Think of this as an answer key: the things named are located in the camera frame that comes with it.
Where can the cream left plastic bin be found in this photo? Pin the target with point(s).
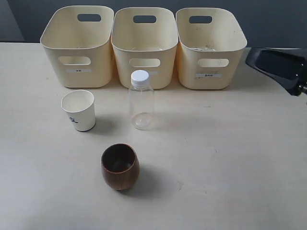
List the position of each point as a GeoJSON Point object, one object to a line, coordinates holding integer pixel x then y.
{"type": "Point", "coordinates": [77, 43]}

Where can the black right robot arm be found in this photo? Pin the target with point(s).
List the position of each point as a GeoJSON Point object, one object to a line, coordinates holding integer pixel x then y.
{"type": "Point", "coordinates": [288, 67]}

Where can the cream middle plastic bin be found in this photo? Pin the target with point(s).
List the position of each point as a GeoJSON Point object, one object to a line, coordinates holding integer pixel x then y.
{"type": "Point", "coordinates": [145, 38]}

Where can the brown wooden cup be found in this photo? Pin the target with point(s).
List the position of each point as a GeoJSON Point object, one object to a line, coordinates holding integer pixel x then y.
{"type": "Point", "coordinates": [120, 166]}

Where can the clear plastic bottle white cap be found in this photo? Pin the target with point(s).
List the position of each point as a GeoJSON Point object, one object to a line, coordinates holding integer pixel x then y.
{"type": "Point", "coordinates": [141, 100]}

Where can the white paper cup blue logo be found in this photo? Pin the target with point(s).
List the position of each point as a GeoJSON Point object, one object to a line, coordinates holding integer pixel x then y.
{"type": "Point", "coordinates": [79, 107]}

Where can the cream plastic bin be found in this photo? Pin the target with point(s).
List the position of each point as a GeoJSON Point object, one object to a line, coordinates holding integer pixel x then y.
{"type": "Point", "coordinates": [211, 43]}
{"type": "Point", "coordinates": [145, 38]}
{"type": "Point", "coordinates": [77, 43]}

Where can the cream right plastic bin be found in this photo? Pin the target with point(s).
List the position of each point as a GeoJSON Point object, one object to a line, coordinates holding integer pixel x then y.
{"type": "Point", "coordinates": [211, 43]}

